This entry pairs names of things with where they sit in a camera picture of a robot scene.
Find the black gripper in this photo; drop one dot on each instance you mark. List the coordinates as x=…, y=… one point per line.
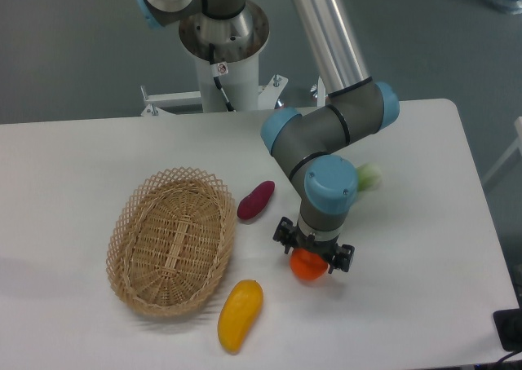
x=323, y=243

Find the purple sweet potato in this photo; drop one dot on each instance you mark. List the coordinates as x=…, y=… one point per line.
x=254, y=203

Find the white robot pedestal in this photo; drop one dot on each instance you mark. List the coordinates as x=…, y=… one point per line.
x=226, y=58

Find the white frame at right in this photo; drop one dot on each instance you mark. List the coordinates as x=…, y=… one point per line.
x=507, y=161

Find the orange fruit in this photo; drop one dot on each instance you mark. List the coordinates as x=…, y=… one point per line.
x=306, y=265

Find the yellow mango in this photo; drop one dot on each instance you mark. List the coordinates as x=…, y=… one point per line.
x=239, y=312

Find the woven wicker basket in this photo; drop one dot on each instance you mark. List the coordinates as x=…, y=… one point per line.
x=172, y=242

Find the green bok choy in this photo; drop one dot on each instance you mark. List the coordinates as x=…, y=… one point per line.
x=369, y=179

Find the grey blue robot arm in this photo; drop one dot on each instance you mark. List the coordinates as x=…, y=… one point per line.
x=306, y=146

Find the black device at edge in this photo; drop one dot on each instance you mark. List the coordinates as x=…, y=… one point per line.
x=508, y=325

